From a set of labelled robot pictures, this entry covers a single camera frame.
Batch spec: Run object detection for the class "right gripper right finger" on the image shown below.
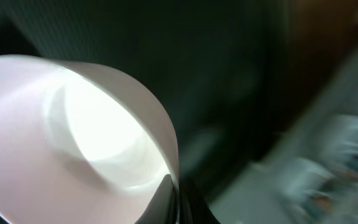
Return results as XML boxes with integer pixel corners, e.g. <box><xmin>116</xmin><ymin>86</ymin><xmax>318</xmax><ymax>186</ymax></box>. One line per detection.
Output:
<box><xmin>180</xmin><ymin>180</ymin><xmax>220</xmax><ymax>224</ymax></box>

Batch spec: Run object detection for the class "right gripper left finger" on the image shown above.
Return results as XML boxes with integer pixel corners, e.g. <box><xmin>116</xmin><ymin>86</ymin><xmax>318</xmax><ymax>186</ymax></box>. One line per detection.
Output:
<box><xmin>135</xmin><ymin>174</ymin><xmax>177</xmax><ymax>224</ymax></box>

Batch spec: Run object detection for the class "pink bowl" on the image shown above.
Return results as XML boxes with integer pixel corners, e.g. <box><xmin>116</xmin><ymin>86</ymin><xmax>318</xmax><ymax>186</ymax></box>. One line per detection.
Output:
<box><xmin>0</xmin><ymin>55</ymin><xmax>179</xmax><ymax>223</ymax></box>

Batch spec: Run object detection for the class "grey dishwasher rack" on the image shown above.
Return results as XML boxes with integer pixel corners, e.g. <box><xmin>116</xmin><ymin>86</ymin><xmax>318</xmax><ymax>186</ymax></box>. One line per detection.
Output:
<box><xmin>211</xmin><ymin>49</ymin><xmax>358</xmax><ymax>223</ymax></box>

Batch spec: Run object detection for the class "round black tray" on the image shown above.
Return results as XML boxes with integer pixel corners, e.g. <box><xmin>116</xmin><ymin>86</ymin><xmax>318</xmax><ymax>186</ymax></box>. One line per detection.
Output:
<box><xmin>0</xmin><ymin>0</ymin><xmax>287</xmax><ymax>200</ymax></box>

